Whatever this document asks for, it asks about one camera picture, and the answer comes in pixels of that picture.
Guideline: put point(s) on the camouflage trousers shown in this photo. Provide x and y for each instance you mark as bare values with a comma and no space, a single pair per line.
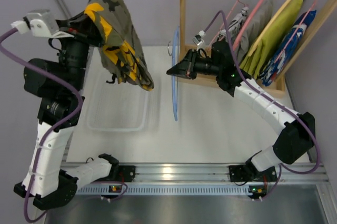
122,52

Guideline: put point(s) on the light blue hanger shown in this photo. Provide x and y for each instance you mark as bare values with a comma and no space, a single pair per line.
173,49

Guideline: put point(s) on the lime green trousers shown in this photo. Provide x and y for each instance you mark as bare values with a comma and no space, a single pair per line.
271,39

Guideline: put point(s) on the grey trousers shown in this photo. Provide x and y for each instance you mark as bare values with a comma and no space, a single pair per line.
254,29

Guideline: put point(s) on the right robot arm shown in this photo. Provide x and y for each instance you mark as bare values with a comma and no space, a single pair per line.
295,131

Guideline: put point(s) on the pink hanger under blue trousers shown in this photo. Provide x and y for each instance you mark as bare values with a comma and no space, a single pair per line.
294,33

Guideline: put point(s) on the aluminium rail base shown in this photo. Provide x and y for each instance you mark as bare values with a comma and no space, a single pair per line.
213,173

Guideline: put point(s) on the clear plastic basket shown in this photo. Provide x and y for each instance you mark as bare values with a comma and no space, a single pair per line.
117,107

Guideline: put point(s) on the pink wire hanger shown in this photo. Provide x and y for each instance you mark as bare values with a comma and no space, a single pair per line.
228,15

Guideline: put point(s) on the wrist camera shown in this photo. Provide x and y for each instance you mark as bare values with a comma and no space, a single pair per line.
40,22
198,39

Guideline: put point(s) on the white black printed trousers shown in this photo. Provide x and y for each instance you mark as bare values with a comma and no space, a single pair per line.
235,25

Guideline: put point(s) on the blue white red trousers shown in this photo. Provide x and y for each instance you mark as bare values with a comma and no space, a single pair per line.
286,49

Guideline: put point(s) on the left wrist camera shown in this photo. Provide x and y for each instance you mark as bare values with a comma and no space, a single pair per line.
40,22

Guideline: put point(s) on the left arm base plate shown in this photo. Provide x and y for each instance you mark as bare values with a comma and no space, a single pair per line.
123,173

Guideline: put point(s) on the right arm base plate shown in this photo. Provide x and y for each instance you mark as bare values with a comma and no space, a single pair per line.
238,174

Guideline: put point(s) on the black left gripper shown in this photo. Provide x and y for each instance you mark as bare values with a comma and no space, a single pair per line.
79,28

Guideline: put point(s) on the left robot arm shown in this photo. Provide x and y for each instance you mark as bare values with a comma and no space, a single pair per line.
58,85

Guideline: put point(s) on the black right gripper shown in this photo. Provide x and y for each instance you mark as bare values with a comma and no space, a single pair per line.
190,64

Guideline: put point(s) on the grey slotted cable duct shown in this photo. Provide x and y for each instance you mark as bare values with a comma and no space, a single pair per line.
138,189

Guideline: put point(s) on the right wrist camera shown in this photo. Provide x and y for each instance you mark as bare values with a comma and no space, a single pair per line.
198,39

